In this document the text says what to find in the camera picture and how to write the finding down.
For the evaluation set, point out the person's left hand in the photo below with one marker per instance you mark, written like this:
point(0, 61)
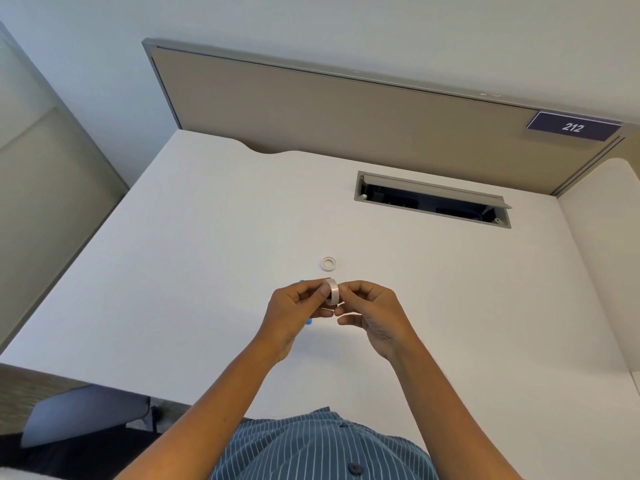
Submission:
point(282, 319)

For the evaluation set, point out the person's right hand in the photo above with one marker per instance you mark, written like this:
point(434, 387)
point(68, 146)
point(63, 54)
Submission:
point(387, 319)

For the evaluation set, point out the person's right thumb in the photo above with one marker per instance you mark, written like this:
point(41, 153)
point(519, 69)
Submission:
point(351, 320)

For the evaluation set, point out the person's left thumb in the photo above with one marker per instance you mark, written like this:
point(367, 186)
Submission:
point(320, 313)

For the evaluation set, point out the clear tape roll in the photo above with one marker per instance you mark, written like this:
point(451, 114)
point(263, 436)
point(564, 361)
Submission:
point(329, 263)
point(333, 292)

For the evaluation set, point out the person's right forearm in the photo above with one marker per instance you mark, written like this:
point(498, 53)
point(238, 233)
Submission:
point(450, 419)

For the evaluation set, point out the person's left forearm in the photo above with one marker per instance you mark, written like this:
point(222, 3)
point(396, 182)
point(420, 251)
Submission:
point(200, 419)

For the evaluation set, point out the blue flat object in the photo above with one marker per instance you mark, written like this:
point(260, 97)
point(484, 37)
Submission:
point(308, 322)

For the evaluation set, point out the blue striped shirt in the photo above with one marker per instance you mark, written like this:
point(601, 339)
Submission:
point(320, 449)

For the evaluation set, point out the beige desk partition panel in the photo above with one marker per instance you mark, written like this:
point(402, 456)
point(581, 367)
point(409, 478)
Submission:
point(350, 119)

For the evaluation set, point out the grey chair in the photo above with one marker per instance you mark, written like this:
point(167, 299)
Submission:
point(85, 412)

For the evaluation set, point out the white side divider panel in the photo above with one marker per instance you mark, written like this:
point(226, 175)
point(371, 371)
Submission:
point(605, 254)

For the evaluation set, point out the black trousers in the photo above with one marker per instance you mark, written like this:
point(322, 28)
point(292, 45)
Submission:
point(75, 457)

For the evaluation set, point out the purple sign plate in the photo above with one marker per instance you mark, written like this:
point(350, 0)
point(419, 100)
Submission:
point(573, 126)

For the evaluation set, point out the beige side partition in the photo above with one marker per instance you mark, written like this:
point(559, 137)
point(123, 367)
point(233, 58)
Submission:
point(45, 194)

